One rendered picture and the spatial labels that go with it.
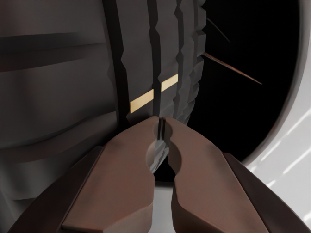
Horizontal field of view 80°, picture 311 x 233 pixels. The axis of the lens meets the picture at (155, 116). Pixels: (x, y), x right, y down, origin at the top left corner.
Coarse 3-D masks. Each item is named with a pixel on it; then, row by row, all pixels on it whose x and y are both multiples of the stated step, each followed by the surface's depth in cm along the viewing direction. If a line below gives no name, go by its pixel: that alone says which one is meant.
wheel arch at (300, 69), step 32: (224, 0) 56; (256, 0) 53; (288, 0) 39; (224, 32) 60; (256, 32) 56; (288, 32) 44; (256, 64) 59; (288, 64) 38; (224, 96) 68; (256, 96) 62; (288, 96) 31; (192, 128) 80; (224, 128) 71; (256, 128) 46
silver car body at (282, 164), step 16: (304, 80) 29; (304, 96) 30; (304, 112) 31; (288, 128) 33; (304, 128) 32; (272, 144) 35; (288, 144) 34; (304, 144) 33; (256, 160) 38; (272, 160) 36; (288, 160) 35; (304, 160) 34; (256, 176) 39; (272, 176) 38; (288, 176) 36; (304, 176) 35; (160, 192) 57; (288, 192) 37; (304, 192) 36; (160, 208) 60; (304, 208) 37; (160, 224) 64
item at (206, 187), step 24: (168, 120) 11; (168, 144) 11; (192, 144) 9; (192, 168) 8; (216, 168) 8; (192, 192) 7; (216, 192) 7; (240, 192) 7; (192, 216) 6; (216, 216) 6; (240, 216) 6
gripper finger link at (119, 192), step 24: (144, 120) 11; (120, 144) 9; (144, 144) 9; (96, 168) 8; (120, 168) 8; (144, 168) 8; (96, 192) 7; (120, 192) 7; (144, 192) 7; (72, 216) 6; (96, 216) 6; (120, 216) 6; (144, 216) 6
